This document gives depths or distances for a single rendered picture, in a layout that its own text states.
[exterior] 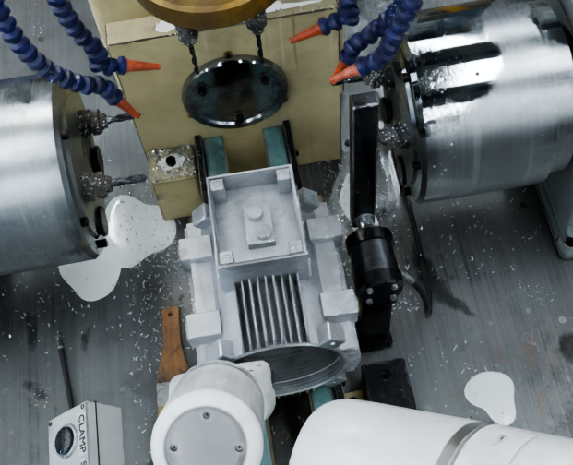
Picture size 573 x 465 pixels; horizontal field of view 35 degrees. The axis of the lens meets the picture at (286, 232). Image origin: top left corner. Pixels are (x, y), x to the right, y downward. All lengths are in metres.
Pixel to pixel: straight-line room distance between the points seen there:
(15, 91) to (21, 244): 0.19
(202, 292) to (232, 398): 0.40
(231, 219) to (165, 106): 0.30
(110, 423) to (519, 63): 0.63
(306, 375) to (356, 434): 0.55
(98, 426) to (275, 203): 0.32
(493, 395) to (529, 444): 0.77
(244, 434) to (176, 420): 0.05
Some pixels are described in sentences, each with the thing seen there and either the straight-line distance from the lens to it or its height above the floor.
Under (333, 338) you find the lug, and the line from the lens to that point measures 1.00.
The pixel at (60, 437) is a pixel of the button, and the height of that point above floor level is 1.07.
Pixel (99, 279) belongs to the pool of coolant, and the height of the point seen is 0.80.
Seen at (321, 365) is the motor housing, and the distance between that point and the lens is 1.13.
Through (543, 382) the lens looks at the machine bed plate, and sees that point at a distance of 1.32.
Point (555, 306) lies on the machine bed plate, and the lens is 1.36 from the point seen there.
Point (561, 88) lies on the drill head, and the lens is 1.15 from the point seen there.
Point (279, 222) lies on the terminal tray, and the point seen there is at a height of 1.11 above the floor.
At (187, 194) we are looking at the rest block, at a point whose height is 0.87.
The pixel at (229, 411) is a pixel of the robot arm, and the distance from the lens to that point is 0.68.
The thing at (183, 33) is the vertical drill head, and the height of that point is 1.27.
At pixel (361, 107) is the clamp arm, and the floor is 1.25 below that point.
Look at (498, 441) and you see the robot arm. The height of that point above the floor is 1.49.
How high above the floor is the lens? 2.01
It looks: 60 degrees down
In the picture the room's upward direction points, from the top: 8 degrees counter-clockwise
